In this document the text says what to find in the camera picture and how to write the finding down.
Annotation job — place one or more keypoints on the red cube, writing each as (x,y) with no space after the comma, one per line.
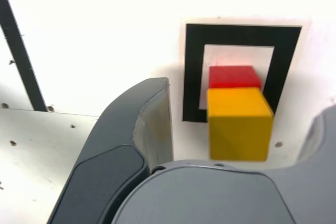
(233,77)

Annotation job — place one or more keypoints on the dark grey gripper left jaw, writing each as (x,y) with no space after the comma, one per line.
(113,134)

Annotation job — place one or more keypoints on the black tape square outline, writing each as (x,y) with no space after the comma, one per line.
(193,77)

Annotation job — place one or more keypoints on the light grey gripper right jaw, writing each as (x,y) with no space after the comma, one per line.
(210,197)

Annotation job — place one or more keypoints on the black tape strip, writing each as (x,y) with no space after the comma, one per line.
(22,58)

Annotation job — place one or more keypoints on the yellow cube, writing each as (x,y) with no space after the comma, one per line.
(239,129)

